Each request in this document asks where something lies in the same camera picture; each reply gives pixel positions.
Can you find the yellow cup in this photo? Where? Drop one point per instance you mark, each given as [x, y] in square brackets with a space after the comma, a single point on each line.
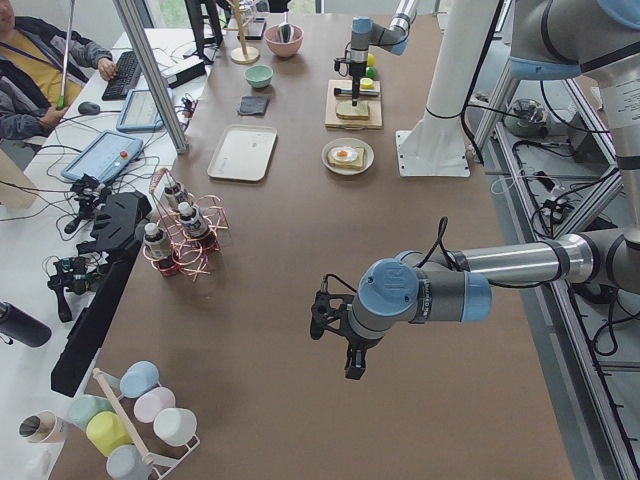
[106, 432]

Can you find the green cup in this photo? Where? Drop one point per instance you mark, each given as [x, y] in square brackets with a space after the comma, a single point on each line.
[84, 408]

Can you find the aluminium frame post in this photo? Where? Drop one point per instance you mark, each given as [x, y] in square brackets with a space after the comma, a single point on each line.
[133, 26]

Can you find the wooden cutting board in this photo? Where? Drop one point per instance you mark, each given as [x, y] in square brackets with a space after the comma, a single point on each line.
[373, 97]

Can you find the dark drink bottle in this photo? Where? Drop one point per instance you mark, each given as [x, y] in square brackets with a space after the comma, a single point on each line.
[175, 194]
[154, 240]
[191, 220]

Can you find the metal scoop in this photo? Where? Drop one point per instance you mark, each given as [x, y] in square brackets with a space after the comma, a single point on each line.
[285, 30]

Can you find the mint green bowl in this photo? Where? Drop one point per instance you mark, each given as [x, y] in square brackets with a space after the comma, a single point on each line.
[259, 76]

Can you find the pink cup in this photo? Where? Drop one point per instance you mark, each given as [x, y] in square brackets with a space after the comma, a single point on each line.
[151, 403]

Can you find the pink bowl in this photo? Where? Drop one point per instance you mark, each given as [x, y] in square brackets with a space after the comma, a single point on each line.
[284, 49]

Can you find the cream rectangular tray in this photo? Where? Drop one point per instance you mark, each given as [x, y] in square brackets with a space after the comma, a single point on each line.
[243, 153]

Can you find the dark drink bottle front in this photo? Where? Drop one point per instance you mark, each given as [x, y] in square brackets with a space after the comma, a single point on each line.
[154, 240]

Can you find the silver black-tipped knife handle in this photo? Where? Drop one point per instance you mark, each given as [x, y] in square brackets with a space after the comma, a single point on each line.
[340, 91]

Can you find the white wire cup rack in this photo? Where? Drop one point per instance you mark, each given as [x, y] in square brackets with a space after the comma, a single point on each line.
[163, 458]

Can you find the toast bread slice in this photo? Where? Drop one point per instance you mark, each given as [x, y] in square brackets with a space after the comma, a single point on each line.
[347, 110]

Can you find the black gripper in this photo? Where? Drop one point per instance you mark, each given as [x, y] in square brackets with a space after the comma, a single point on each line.
[355, 346]
[356, 73]

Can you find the wooden mug tree stand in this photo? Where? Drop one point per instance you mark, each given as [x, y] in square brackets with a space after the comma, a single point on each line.
[244, 54]

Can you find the dark grey folded cloth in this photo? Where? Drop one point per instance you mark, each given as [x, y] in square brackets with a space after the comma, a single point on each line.
[253, 105]

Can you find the dark drink bottle back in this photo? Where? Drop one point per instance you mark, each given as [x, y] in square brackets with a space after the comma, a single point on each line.
[175, 194]

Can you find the grey blue cup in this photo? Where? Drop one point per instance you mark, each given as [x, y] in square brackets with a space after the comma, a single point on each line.
[125, 463]

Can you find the blue teach pendant near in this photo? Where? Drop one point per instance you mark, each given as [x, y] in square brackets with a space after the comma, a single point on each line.
[105, 157]

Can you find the white round plate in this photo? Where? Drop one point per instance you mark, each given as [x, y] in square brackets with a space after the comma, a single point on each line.
[346, 141]

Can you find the toast slice with fried egg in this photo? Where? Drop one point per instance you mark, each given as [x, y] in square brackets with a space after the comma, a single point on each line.
[347, 157]

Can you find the seated person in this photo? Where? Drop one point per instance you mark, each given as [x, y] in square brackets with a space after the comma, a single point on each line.
[42, 73]

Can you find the white cup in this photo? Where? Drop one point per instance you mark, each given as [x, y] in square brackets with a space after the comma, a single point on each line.
[175, 426]

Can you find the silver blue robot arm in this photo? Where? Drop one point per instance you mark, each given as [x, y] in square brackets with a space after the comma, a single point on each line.
[456, 285]
[365, 33]

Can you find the dark drink bottle middle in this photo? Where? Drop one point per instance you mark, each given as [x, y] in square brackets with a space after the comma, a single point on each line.
[191, 220]

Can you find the paper cup with metal lining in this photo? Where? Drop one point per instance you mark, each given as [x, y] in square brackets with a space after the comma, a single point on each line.
[43, 427]

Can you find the black computer mouse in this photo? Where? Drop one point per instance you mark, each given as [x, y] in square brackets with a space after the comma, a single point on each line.
[88, 108]

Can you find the blue teach pendant far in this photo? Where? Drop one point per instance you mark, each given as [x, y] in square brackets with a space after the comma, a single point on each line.
[139, 113]

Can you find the blue teach pendant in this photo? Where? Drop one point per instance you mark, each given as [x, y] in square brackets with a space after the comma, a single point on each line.
[105, 157]
[139, 113]

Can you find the black keyboard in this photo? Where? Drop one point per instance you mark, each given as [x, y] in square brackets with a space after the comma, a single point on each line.
[129, 72]

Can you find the black water bottle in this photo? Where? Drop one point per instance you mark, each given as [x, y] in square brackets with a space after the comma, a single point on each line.
[20, 326]

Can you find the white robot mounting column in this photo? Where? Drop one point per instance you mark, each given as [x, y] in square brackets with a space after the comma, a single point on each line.
[435, 147]

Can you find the copper wire bottle rack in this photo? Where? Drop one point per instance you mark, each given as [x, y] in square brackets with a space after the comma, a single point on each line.
[185, 255]

